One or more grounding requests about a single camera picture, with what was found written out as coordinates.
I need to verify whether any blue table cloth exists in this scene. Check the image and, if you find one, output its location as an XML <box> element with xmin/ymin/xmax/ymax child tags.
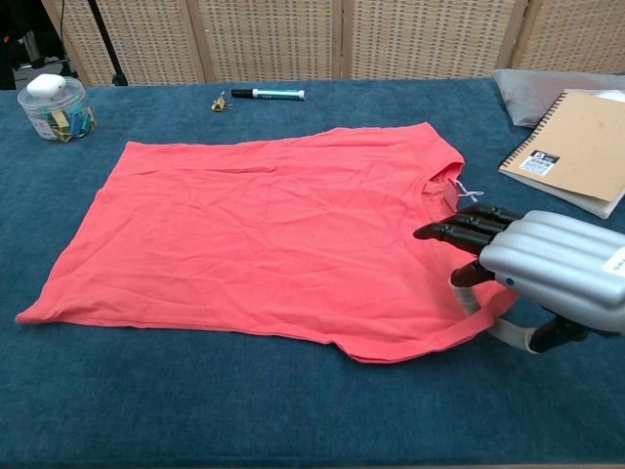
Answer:
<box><xmin>0</xmin><ymin>77</ymin><xmax>625</xmax><ymax>465</ymax></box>

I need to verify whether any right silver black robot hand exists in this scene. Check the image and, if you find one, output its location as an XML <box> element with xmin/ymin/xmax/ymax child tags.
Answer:
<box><xmin>412</xmin><ymin>202</ymin><xmax>625</xmax><ymax>354</ymax></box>

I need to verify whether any frosted pouch with red garment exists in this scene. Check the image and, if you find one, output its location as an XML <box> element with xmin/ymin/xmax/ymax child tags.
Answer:
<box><xmin>490</xmin><ymin>68</ymin><xmax>625</xmax><ymax>129</ymax></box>

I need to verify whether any black tripod stand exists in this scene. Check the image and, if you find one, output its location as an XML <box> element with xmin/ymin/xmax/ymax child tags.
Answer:
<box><xmin>87</xmin><ymin>0</ymin><xmax>129</xmax><ymax>87</ymax></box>

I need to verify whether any white earbud case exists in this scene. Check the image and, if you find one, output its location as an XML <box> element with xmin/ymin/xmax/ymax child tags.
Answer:
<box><xmin>26</xmin><ymin>73</ymin><xmax>67</xmax><ymax>99</ymax></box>

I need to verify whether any wicker folding screen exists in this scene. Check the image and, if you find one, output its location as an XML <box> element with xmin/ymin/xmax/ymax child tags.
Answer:
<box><xmin>41</xmin><ymin>0</ymin><xmax>625</xmax><ymax>88</ymax></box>

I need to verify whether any kraft spiral notebook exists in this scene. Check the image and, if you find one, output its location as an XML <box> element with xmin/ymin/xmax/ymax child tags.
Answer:
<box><xmin>497</xmin><ymin>89</ymin><xmax>625</xmax><ymax>202</ymax></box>

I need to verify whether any green white marker pen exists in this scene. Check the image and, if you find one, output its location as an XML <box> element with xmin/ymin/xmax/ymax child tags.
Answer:
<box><xmin>230</xmin><ymin>87</ymin><xmax>307</xmax><ymax>102</ymax></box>

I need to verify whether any frosted pouch with white garment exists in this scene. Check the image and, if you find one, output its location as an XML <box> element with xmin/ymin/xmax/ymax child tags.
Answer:
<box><xmin>512</xmin><ymin>89</ymin><xmax>625</xmax><ymax>220</ymax></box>

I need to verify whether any clear jar of binder clips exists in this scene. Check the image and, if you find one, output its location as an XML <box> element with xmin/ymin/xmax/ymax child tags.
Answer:
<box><xmin>17</xmin><ymin>75</ymin><xmax>99</xmax><ymax>144</ymax></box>

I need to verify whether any coral red t-shirt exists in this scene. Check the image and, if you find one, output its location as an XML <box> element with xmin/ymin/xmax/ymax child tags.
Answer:
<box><xmin>14</xmin><ymin>121</ymin><xmax>519</xmax><ymax>365</ymax></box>

